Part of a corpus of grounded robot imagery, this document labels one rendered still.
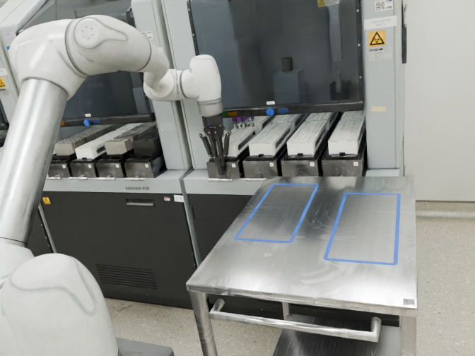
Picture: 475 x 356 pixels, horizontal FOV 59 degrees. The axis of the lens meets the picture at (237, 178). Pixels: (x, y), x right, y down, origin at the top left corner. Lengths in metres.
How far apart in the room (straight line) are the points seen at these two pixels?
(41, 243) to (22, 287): 1.71
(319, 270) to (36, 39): 0.82
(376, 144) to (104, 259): 1.41
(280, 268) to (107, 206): 1.28
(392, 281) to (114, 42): 0.76
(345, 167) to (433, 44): 1.27
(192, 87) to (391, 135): 0.71
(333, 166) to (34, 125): 0.97
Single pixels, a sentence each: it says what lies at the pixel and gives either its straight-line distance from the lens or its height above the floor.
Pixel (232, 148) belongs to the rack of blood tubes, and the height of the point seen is 0.85.
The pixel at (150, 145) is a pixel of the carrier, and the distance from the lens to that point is 1.88.
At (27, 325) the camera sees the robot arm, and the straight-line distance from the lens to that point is 0.79.
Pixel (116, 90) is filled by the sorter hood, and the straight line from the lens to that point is 1.90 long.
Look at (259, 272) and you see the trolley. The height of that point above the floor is 0.82.
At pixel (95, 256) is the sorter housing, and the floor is 0.31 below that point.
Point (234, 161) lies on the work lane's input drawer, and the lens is 1.64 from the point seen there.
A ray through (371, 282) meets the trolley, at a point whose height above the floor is 0.82.
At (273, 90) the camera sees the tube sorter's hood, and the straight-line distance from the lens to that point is 1.59.
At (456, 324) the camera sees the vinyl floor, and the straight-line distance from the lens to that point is 2.08.
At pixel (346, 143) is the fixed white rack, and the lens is 1.54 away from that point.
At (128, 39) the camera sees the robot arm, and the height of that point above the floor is 1.31.
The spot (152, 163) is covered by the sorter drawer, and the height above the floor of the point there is 0.80.
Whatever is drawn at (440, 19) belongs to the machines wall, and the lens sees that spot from 2.62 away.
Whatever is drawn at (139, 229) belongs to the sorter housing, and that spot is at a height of 0.48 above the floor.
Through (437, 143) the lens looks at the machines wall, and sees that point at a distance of 2.76.
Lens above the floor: 1.32
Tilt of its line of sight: 21 degrees down
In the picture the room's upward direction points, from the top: 9 degrees counter-clockwise
